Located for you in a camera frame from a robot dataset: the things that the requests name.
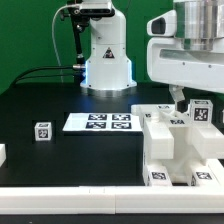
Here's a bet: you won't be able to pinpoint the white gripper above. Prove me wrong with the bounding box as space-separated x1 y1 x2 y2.
147 37 224 113

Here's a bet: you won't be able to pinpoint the white cube nut with tag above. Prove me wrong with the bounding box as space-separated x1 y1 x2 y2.
189 99 213 124

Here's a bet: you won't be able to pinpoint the white chair back frame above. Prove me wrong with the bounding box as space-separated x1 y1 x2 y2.
131 104 224 160

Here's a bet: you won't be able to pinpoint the white chair seat part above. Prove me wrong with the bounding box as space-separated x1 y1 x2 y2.
143 121 224 187

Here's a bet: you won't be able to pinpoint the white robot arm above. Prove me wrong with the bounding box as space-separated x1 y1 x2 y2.
80 0 224 103

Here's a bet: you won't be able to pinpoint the white tag sheet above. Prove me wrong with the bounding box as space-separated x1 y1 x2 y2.
63 113 142 132

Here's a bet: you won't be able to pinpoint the white L-shaped fence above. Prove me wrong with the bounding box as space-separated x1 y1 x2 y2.
0 159 224 214

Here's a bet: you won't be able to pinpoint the small white cube nut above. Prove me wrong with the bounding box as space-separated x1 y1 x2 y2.
34 122 52 141

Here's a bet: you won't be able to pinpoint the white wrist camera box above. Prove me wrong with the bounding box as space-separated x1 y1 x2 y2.
147 10 177 37

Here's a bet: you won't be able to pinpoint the grey camera on stand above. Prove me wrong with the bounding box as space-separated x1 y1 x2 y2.
79 1 115 18

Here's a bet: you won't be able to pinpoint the black cables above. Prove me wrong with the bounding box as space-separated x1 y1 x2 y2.
13 64 86 86

